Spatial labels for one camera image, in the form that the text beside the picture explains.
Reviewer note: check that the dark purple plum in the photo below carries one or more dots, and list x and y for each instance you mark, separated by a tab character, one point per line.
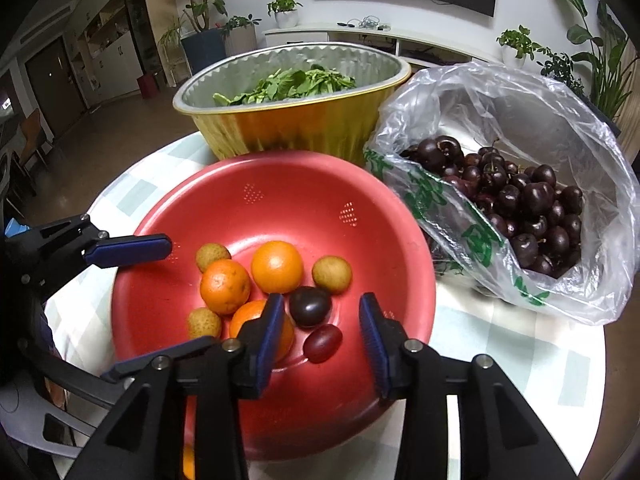
310	306

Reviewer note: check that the blue cup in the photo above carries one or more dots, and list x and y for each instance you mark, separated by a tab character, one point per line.
12	230

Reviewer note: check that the tall plant in dark pot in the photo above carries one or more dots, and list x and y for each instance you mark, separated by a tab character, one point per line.
202	50

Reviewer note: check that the red plastic colander bowl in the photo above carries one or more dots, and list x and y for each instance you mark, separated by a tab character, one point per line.
300	200

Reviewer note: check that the white television cabinet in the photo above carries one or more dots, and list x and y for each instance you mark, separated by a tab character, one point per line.
350	35

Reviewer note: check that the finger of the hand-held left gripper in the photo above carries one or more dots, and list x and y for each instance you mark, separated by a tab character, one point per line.
127	250
140	360

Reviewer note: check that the plant in white ribbed pot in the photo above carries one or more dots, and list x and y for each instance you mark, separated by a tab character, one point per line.
242	42

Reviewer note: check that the white wall cabinet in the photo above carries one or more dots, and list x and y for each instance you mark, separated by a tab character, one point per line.
110	55

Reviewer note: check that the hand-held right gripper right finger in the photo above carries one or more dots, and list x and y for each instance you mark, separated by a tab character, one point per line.
372	345

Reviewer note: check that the small red bin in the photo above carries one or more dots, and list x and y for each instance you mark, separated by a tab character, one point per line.
148	87

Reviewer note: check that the pile of dark cherries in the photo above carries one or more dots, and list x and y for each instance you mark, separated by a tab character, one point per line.
530	210

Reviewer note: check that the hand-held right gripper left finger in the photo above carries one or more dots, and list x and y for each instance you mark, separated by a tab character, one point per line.
270	345

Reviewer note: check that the gold foil basin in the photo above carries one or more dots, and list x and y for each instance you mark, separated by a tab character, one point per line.
300	127

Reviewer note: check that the tan longan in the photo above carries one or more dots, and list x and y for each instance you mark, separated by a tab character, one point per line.
331	274
204	323
213	257

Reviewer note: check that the large broadleaf plant dark pot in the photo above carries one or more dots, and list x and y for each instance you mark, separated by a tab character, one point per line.
607	75

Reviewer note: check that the small plant in white pot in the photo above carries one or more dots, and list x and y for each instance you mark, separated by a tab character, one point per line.
286	17
515	52

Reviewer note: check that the clear plastic bag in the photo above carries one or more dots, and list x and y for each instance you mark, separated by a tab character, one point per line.
530	110

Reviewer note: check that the oval red grape tomato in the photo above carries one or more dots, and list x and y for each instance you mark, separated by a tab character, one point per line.
323	343

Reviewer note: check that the green leafy vegetables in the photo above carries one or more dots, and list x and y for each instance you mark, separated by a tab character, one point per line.
290	85

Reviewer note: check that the green checked tablecloth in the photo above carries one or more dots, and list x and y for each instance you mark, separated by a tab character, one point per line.
500	360

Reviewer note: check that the dark leafy bush plant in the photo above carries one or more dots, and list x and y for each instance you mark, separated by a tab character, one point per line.
562	70

